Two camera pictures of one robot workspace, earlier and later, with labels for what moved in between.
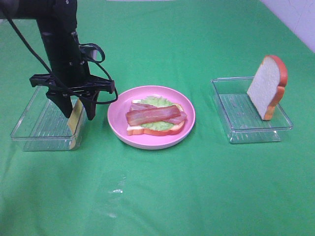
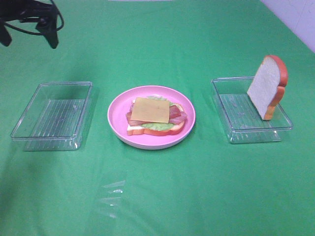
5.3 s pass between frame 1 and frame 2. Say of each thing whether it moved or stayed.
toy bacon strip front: moved
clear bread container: stayed
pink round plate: stayed
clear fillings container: stayed
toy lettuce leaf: stayed
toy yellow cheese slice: moved
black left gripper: moved
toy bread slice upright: stayed
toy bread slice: stayed
